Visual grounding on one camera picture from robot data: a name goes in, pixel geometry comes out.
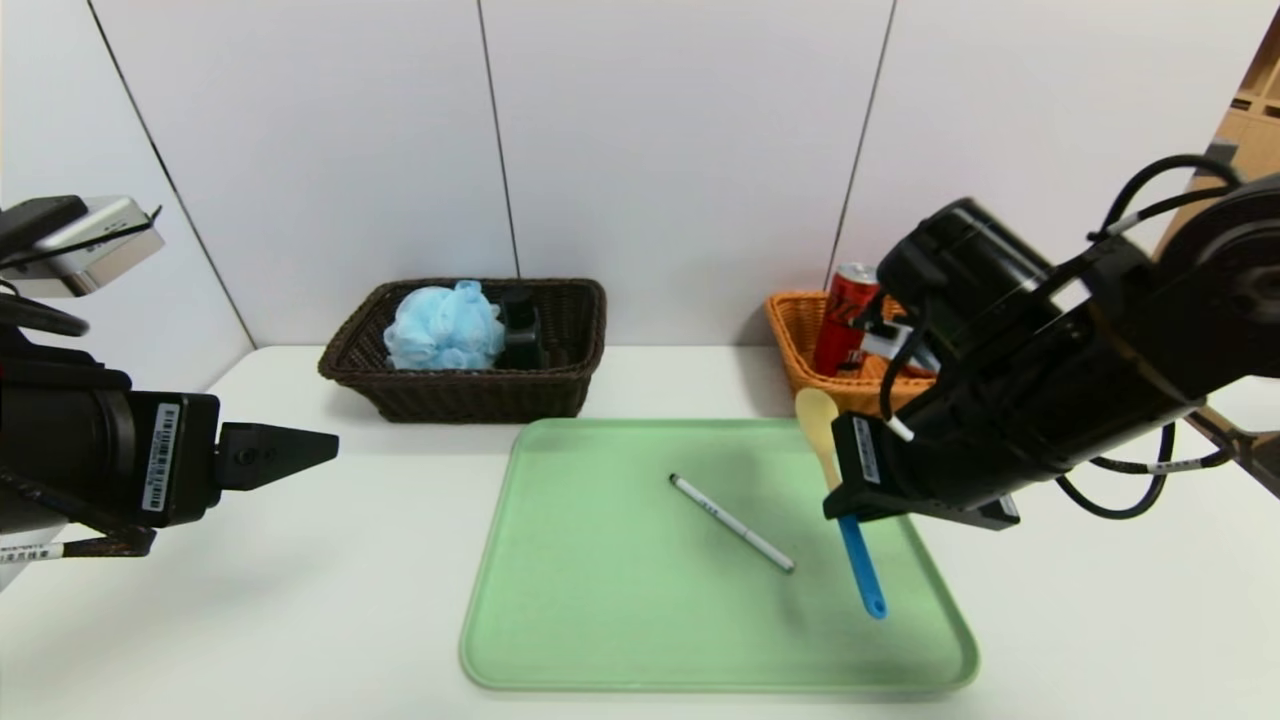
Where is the light green plastic tray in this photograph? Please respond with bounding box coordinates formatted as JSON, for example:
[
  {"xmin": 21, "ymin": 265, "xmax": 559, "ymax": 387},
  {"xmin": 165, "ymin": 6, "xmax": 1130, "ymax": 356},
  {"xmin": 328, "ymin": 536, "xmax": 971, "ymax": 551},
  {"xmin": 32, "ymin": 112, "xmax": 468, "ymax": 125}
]
[{"xmin": 460, "ymin": 418, "xmax": 979, "ymax": 693}]

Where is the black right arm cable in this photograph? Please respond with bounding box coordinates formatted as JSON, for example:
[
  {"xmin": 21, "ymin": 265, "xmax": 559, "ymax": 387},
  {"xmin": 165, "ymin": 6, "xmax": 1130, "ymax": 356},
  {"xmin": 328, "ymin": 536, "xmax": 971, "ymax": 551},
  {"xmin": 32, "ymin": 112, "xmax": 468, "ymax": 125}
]
[{"xmin": 1055, "ymin": 422, "xmax": 1238, "ymax": 521}]

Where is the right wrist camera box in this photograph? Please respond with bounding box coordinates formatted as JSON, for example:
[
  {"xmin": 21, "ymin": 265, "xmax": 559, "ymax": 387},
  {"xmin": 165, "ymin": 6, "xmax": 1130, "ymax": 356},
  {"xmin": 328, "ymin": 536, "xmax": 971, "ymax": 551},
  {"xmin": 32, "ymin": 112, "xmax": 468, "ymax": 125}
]
[{"xmin": 858, "ymin": 318, "xmax": 941, "ymax": 373}]

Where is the light blue mesh bath pouf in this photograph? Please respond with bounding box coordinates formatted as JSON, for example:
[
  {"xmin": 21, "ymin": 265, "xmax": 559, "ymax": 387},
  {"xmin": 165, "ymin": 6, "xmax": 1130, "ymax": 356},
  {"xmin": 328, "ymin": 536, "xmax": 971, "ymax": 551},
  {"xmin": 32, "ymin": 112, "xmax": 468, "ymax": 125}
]
[{"xmin": 383, "ymin": 280, "xmax": 507, "ymax": 372}]

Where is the light wooden cabinet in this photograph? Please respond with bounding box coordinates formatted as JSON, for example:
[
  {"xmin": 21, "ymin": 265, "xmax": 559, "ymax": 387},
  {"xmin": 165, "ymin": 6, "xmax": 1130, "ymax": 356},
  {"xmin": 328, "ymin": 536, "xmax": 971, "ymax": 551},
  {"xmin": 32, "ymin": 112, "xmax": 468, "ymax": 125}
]
[{"xmin": 1160, "ymin": 15, "xmax": 1280, "ymax": 251}]

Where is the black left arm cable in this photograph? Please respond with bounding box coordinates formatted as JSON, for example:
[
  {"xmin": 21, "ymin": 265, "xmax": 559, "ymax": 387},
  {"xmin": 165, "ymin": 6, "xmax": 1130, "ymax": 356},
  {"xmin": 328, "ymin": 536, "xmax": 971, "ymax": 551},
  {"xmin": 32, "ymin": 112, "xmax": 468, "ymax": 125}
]
[{"xmin": 0, "ymin": 525, "xmax": 158, "ymax": 566}]

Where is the dark green bottle black cap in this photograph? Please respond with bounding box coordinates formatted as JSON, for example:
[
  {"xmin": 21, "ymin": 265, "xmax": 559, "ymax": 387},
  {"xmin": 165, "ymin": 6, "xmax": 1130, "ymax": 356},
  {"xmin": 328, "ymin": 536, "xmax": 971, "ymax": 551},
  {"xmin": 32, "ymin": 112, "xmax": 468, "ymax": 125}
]
[{"xmin": 497, "ymin": 286, "xmax": 546, "ymax": 371}]

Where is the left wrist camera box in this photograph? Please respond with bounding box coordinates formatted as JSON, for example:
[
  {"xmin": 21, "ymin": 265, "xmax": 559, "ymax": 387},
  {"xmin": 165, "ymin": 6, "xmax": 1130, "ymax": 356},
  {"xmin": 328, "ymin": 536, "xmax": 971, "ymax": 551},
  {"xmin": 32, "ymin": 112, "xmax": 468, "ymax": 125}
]
[{"xmin": 0, "ymin": 196, "xmax": 166, "ymax": 299}]

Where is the red cola can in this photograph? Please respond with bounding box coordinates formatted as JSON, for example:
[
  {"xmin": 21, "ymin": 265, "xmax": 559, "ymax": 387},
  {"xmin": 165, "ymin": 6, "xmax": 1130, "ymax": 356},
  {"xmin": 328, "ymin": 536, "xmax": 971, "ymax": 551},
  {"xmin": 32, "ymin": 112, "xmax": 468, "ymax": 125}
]
[{"xmin": 812, "ymin": 262, "xmax": 883, "ymax": 378}]

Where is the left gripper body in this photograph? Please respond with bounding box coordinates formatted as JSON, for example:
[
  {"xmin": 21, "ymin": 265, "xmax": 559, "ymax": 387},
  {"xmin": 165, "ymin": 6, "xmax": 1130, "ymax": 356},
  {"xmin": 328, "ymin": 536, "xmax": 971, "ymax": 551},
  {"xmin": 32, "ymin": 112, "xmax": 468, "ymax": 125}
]
[{"xmin": 0, "ymin": 383, "xmax": 222, "ymax": 535}]

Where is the yellow spoon blue handle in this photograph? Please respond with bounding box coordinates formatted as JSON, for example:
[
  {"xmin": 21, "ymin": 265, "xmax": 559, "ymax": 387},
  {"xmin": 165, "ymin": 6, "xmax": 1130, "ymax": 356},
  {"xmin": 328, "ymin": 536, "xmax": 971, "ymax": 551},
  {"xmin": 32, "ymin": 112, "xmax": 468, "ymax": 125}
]
[{"xmin": 795, "ymin": 388, "xmax": 888, "ymax": 620}]

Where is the dark brown wicker basket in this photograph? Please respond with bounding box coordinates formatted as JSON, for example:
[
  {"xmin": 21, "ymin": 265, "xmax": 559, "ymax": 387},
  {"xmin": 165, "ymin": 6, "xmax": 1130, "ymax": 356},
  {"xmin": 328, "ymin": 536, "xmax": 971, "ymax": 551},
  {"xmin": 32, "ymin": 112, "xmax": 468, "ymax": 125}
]
[{"xmin": 318, "ymin": 278, "xmax": 608, "ymax": 424}]

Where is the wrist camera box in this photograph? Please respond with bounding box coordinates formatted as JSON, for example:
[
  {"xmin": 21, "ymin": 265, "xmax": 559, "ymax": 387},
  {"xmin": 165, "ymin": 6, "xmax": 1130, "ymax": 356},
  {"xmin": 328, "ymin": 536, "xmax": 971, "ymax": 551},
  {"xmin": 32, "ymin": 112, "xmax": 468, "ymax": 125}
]
[
  {"xmin": 0, "ymin": 196, "xmax": 166, "ymax": 299},
  {"xmin": 858, "ymin": 318, "xmax": 941, "ymax": 373}
]

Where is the orange wicker basket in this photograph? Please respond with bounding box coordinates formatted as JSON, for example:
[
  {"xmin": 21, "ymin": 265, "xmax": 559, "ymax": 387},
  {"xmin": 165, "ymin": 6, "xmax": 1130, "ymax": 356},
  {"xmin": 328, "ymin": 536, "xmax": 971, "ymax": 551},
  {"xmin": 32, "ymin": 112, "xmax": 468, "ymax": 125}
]
[{"xmin": 765, "ymin": 291, "xmax": 941, "ymax": 417}]

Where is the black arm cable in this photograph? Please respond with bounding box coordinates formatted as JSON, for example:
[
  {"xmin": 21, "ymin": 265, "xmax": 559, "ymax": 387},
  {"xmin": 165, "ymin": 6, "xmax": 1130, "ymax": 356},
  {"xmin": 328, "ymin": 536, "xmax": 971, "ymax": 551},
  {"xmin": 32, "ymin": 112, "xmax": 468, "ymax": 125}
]
[
  {"xmin": 1055, "ymin": 422, "xmax": 1238, "ymax": 521},
  {"xmin": 0, "ymin": 525, "xmax": 158, "ymax": 566}
]

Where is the white pen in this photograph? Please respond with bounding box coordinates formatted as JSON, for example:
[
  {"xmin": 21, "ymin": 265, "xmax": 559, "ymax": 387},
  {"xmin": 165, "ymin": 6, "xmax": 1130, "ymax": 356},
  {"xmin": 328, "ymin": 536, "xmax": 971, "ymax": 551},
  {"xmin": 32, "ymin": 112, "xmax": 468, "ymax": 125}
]
[{"xmin": 668, "ymin": 474, "xmax": 796, "ymax": 573}]

